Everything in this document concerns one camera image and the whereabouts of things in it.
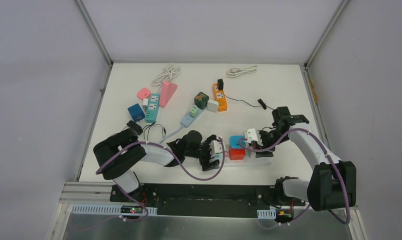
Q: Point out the pink wedge power strip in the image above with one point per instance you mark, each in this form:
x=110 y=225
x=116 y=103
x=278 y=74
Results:
x=167 y=91

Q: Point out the black plug adapter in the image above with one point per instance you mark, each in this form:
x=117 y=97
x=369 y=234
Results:
x=220 y=84

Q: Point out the light blue power strip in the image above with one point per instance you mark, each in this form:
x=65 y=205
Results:
x=185 y=122

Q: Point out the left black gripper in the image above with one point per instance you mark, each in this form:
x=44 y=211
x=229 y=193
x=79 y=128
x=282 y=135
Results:
x=205 y=153

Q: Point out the dark green cube adapter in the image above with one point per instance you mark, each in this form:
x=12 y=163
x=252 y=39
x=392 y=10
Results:
x=201 y=100

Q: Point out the orange power strip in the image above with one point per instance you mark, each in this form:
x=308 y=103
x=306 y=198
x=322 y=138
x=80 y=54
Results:
x=219 y=97

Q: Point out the white multicolour power strip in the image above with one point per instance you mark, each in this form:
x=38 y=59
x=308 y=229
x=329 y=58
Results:
x=249 y=160

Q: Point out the small white plug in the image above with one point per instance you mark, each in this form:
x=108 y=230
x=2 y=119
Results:
x=145 y=103

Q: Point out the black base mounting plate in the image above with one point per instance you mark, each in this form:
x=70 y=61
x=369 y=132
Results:
x=204 y=200

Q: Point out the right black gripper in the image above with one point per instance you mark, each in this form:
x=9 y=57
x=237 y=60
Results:
x=265 y=153

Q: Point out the red cube socket adapter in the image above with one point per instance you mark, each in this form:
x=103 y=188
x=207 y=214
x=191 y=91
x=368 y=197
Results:
x=237 y=154

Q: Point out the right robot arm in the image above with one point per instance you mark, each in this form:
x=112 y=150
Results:
x=333 y=182

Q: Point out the light green plug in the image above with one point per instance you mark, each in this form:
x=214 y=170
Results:
x=193 y=111

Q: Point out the small white cube adapter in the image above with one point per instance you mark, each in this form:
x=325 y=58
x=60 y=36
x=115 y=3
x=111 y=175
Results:
x=212 y=105

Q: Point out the dark blue cube adapter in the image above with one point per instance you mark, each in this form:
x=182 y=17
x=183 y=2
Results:
x=136 y=112

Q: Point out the teal power strip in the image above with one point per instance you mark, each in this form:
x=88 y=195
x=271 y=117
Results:
x=152 y=108

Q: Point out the blue folding plug adapter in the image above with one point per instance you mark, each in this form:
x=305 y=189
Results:
x=234 y=141

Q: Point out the pink square adapter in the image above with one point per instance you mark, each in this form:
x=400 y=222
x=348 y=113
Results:
x=144 y=93

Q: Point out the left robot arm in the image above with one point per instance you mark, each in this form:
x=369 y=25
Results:
x=117 y=154

